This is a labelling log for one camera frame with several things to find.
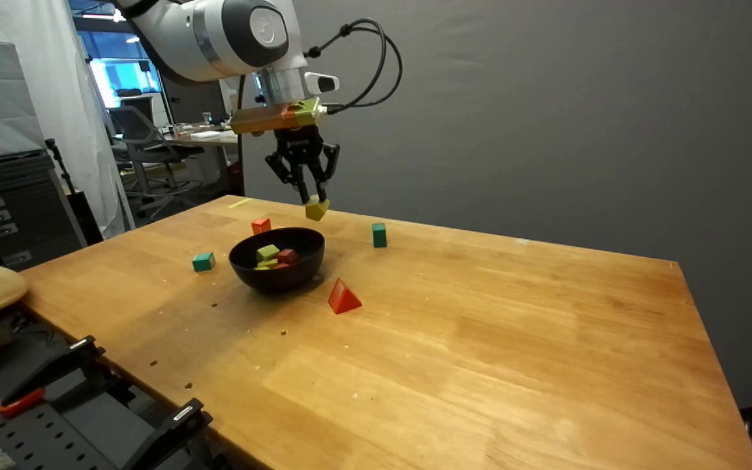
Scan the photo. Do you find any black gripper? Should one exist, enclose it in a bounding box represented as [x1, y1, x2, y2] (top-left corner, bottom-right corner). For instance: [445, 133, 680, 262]
[264, 125, 345, 207]

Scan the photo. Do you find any red wooden wedge block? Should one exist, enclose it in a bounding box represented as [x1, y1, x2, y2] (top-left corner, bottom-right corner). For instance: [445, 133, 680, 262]
[326, 278, 365, 317]

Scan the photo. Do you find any black bowl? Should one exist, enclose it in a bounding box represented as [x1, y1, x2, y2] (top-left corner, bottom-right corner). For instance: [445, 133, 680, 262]
[228, 224, 326, 299]

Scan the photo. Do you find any blue computer monitor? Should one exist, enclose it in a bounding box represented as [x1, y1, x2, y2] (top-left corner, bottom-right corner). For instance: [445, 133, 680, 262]
[87, 56, 166, 113]

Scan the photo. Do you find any grey fabric backdrop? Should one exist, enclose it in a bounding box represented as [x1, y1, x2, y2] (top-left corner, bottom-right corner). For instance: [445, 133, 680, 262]
[240, 0, 752, 412]

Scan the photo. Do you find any black tripod leg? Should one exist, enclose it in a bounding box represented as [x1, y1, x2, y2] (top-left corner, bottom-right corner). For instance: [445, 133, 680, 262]
[42, 137, 104, 247]

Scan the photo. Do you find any black equipment cabinet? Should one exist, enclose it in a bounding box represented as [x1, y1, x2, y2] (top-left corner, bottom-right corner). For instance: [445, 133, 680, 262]
[0, 150, 93, 271]

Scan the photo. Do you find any black pegboard bench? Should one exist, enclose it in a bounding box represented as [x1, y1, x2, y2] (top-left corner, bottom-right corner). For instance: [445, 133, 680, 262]
[0, 304, 253, 470]

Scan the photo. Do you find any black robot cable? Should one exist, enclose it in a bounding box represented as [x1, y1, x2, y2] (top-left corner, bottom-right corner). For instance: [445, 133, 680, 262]
[304, 19, 406, 119]

